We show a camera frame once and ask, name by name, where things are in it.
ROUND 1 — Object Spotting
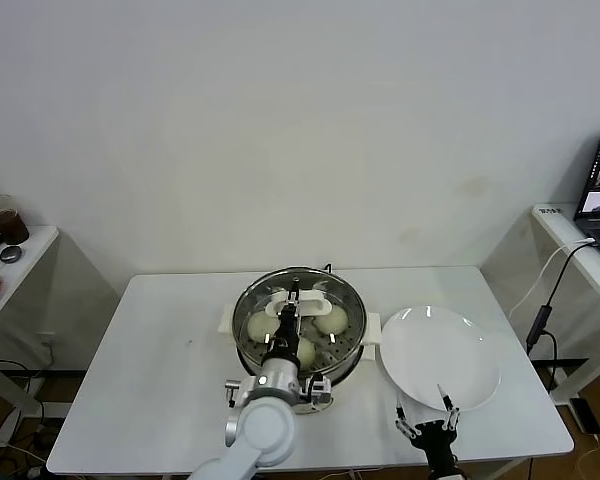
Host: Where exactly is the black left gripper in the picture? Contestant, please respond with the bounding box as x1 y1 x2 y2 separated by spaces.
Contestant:
271 278 305 360

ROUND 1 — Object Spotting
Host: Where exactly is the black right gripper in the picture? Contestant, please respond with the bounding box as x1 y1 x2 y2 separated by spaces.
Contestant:
393 383 461 472

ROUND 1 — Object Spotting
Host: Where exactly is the glass lid with white handle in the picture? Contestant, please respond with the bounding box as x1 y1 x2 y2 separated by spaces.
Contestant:
232 268 367 375

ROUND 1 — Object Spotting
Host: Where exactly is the white steamed baozi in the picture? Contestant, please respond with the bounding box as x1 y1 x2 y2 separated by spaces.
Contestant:
247 312 276 342
297 338 317 371
313 305 350 335

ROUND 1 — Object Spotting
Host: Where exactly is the perforated steel steamer pot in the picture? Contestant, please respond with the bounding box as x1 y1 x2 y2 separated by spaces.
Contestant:
217 268 383 387

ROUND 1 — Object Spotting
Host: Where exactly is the white round plate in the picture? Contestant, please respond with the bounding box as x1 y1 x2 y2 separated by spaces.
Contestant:
379 304 502 414

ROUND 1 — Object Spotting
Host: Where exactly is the black device on floor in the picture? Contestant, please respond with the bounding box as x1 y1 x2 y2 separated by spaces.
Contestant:
569 398 600 436

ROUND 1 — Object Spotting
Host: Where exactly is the white side table with laptop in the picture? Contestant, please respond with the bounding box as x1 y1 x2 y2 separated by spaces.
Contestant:
529 202 600 406

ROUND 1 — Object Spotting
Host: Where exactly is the white side table with cup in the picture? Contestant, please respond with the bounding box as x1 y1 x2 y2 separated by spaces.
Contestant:
0 224 61 446

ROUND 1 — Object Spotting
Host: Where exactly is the dark open laptop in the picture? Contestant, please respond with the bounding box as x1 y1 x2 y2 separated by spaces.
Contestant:
572 127 600 274

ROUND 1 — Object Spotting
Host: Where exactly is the plastic cup of dark drink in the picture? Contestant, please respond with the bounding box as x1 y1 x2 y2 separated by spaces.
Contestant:
0 193 31 245

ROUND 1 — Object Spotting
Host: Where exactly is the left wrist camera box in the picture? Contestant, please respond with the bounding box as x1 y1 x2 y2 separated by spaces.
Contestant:
307 373 334 407

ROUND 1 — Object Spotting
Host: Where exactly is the black cable with adapter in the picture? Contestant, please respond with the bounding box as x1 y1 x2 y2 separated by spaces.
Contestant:
524 242 597 392

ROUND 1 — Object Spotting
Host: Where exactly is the white laptop cable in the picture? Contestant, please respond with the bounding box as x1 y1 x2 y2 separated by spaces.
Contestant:
509 238 597 317

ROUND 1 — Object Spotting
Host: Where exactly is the black floor cable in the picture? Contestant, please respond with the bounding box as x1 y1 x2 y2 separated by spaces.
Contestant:
0 357 46 382

